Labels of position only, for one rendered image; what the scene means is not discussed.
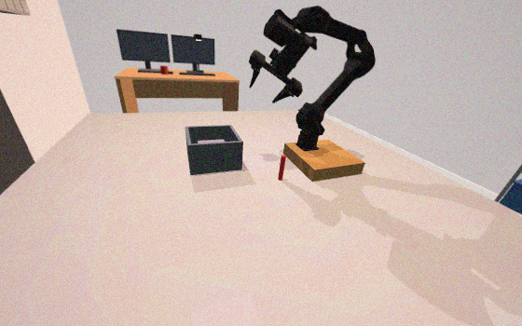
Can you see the red peg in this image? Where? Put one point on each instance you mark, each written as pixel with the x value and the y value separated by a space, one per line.
pixel 281 168

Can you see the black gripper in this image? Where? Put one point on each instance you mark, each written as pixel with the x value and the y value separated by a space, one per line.
pixel 281 68

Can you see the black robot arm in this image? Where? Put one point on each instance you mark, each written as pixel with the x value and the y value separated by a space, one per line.
pixel 281 30

